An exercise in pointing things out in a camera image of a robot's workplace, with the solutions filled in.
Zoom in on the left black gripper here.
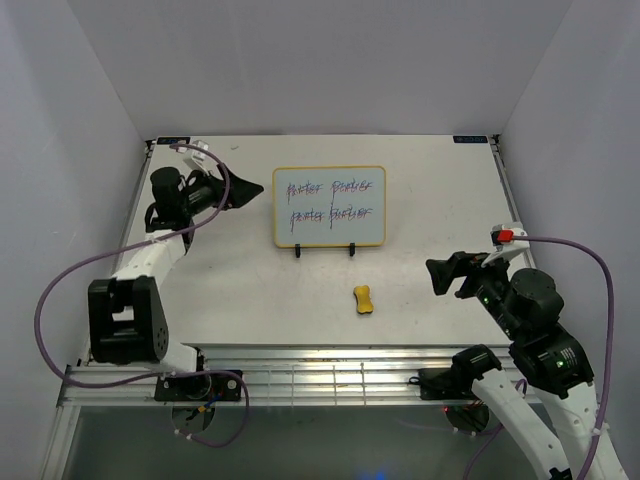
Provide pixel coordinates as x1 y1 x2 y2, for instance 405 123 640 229
182 164 265 217

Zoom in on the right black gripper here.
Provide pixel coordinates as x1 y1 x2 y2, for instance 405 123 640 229
424 246 523 339

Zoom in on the yellow black whiteboard eraser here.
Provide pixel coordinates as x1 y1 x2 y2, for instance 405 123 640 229
353 285 374 315

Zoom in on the yellow framed whiteboard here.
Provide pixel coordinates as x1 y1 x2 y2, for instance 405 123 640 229
272 165 387 248

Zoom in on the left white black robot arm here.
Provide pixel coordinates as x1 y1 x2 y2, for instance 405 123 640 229
88 167 264 400

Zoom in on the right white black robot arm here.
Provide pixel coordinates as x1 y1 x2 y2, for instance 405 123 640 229
426 252 627 479

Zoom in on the blue label sticker left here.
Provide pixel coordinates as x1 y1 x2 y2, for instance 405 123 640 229
156 136 191 145

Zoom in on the blue label sticker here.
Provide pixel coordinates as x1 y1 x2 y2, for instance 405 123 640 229
452 135 489 144
156 136 191 145

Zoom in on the blue label sticker right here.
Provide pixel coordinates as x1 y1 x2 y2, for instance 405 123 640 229
452 135 489 144

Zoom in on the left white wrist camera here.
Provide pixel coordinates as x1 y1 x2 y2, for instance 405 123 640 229
177 140 210 173

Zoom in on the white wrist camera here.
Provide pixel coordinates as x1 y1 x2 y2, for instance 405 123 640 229
482 222 530 267
177 140 210 173

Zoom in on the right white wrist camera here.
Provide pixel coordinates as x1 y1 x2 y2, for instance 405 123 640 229
482 222 530 267

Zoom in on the metal wire whiteboard stand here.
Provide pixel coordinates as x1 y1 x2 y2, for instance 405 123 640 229
293 242 357 259

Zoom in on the aluminium extrusion frame rail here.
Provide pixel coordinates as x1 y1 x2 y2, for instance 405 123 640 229
58 346 459 407

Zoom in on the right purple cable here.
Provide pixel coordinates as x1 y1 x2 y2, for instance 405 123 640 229
462 236 615 480

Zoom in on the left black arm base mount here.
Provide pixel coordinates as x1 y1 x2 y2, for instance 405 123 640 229
153 370 243 403

